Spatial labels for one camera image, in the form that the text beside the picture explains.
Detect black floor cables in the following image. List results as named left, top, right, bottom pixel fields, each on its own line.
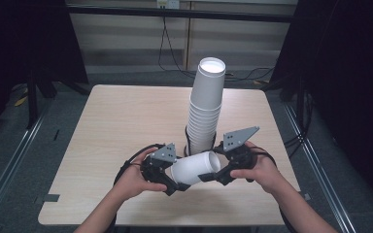
left=224, top=65, right=276, bottom=83

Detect person's left hand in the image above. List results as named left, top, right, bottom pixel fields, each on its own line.
left=116, top=148, right=169, bottom=202

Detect hand-held gripper black cable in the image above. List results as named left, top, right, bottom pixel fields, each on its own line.
left=252, top=145, right=298, bottom=233
left=105, top=143, right=167, bottom=233

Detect black cup holder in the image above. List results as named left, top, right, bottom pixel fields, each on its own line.
left=183, top=125, right=218, bottom=158

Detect black horizontal bar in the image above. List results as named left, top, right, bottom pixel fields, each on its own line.
left=65, top=4, right=296, bottom=24

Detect black cable bundle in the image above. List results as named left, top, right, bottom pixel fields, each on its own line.
left=284, top=91, right=316, bottom=159

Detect dark metal stand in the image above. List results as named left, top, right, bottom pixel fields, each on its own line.
left=25, top=67, right=58, bottom=130

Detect single white paper cup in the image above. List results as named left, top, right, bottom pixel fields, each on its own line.
left=170, top=150, right=222, bottom=186

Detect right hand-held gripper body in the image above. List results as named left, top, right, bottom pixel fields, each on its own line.
left=214, top=125, right=261, bottom=183

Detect left hand-held gripper black cable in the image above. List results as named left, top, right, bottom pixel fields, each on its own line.
left=105, top=143, right=167, bottom=233

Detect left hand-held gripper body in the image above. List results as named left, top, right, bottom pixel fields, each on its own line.
left=140, top=142, right=179, bottom=188

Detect black curtain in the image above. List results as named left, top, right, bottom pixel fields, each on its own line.
left=267, top=0, right=373, bottom=213
left=0, top=0, right=89, bottom=145

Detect white wall outlet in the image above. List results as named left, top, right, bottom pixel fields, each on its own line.
left=156, top=0, right=181, bottom=10

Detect right hand-held gripper black cable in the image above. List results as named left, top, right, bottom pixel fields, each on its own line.
left=252, top=145, right=298, bottom=233

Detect stack of white paper cups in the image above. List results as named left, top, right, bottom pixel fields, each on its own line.
left=186, top=56, right=227, bottom=156

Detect black hanging cable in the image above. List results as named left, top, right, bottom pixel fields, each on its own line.
left=157, top=16, right=196, bottom=80

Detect person's right hand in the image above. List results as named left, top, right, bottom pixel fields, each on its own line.
left=229, top=141, right=284, bottom=196

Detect yellow floor object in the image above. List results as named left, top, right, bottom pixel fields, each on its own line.
left=13, top=86, right=30, bottom=108

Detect metal floor rail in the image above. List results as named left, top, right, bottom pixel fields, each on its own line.
left=0, top=105, right=52, bottom=229
left=283, top=102, right=357, bottom=233

